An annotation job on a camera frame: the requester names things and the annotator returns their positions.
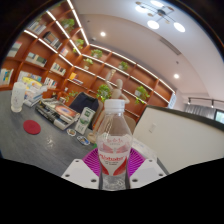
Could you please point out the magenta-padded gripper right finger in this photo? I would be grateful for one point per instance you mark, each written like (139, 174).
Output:
(148, 171)

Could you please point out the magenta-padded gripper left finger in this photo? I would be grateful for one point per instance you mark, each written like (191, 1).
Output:
(78, 171)

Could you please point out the clear plastic water bottle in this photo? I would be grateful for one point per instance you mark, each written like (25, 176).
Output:
(114, 146)

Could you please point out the small printed sticker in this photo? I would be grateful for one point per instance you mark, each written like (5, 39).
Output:
(83, 140)
(71, 132)

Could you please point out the white partition with dark top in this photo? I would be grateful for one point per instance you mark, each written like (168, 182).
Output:
(180, 136)

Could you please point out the tan upholstered chair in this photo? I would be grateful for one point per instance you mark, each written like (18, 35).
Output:
(132, 124)

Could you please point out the small green white carton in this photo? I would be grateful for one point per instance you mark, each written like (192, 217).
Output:
(84, 120)

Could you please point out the dark box with orange print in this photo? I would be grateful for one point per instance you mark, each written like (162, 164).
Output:
(60, 113)

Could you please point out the flat round red coaster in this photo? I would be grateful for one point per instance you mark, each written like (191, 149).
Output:
(32, 127)

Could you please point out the chair with dark jacket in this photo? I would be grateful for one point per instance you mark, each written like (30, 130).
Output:
(83, 102)

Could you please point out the grey curtain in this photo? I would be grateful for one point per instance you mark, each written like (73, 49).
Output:
(204, 111)

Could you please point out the window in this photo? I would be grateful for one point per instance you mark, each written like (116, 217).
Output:
(220, 116)

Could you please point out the white ceramic cup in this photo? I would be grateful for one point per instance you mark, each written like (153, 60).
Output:
(17, 98)

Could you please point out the ceiling chandelier with round lamps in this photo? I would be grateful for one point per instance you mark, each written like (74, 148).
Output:
(160, 15)

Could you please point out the black track light rail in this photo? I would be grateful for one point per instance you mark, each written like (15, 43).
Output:
(205, 100)

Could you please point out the wooden wall shelf unit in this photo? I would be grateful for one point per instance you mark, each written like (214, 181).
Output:
(40, 50)

